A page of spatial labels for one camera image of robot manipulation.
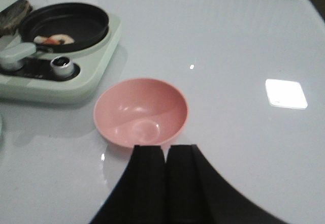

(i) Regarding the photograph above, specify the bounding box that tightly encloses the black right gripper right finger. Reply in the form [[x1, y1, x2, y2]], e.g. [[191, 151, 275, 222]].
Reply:
[[166, 145, 283, 223]]

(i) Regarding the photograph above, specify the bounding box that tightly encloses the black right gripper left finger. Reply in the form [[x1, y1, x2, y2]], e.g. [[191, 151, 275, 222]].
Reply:
[[91, 146, 167, 223]]

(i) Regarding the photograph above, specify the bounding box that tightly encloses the pink plastic bowl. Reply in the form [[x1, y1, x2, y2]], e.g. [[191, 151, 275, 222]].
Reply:
[[93, 78, 188, 148]]

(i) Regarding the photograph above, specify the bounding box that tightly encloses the pink cooked shrimp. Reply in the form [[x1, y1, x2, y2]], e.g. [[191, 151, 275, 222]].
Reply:
[[34, 34, 75, 45]]

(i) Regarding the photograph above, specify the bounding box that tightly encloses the white bread slice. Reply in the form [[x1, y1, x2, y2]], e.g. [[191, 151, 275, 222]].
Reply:
[[1, 0, 33, 37]]

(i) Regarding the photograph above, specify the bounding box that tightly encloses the mint green breakfast maker base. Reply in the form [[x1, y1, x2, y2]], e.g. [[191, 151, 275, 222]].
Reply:
[[1, 13, 121, 104]]

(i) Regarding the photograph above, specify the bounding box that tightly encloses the right silver control knob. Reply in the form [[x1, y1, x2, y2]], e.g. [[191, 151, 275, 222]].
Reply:
[[50, 56, 74, 78]]

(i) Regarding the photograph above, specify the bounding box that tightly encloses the black round frying pan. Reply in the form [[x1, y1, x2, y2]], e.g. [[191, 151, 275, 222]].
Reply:
[[18, 3, 109, 53]]

